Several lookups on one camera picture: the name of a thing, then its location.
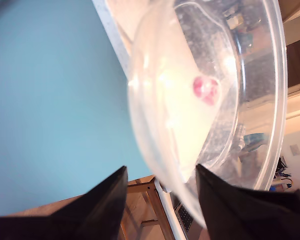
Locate wooden furniture frame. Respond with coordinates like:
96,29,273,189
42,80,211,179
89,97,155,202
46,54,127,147
119,175,176,240

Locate grey laptop keyboard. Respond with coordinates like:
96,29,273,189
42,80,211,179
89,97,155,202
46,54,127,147
174,202,195,234

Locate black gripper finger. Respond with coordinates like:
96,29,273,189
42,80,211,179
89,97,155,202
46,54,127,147
14,165,129,240
195,163,300,240

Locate clear plastic microwave lid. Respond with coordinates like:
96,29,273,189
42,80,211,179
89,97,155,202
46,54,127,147
126,0,288,226

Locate white metal bar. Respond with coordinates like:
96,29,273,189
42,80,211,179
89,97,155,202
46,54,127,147
153,177,190,240

